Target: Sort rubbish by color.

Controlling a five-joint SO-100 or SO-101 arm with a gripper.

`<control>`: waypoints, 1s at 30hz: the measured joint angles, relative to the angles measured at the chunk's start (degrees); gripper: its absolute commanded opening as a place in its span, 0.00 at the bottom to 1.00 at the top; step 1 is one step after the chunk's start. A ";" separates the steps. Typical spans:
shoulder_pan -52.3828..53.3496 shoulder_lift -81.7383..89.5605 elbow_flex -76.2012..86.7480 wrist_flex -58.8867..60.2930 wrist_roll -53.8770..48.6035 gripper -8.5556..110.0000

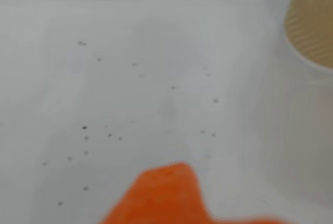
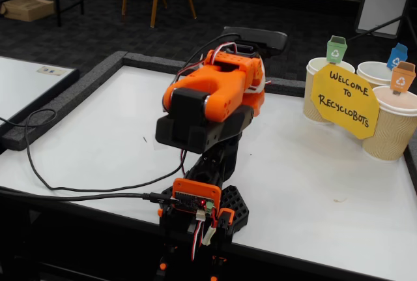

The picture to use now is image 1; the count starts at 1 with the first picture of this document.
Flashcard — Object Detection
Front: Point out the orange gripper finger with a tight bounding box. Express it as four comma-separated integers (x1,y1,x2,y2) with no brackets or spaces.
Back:
97,161,287,224

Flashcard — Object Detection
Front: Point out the paper cup with green label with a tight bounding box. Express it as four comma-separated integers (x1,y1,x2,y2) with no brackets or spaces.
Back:
283,0,333,72

